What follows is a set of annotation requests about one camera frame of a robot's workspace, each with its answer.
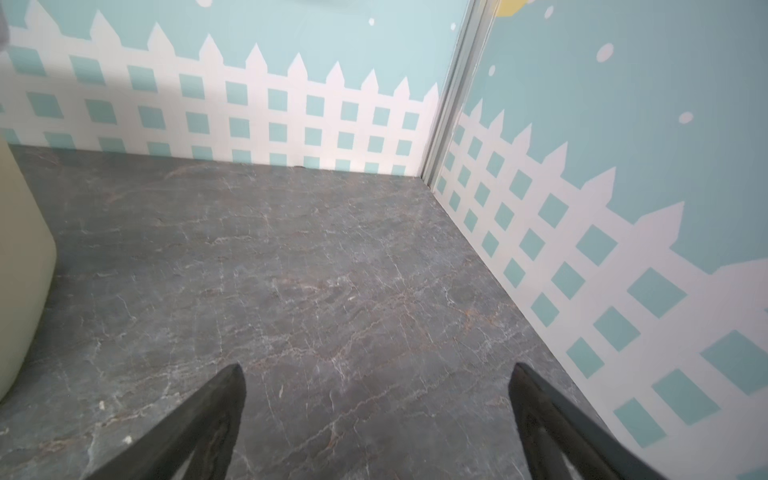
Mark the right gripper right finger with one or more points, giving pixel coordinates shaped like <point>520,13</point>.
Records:
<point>556,435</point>

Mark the beige trash bin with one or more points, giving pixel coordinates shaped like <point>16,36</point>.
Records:
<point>28,258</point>

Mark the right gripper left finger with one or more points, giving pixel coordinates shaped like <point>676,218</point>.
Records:
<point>200,435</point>

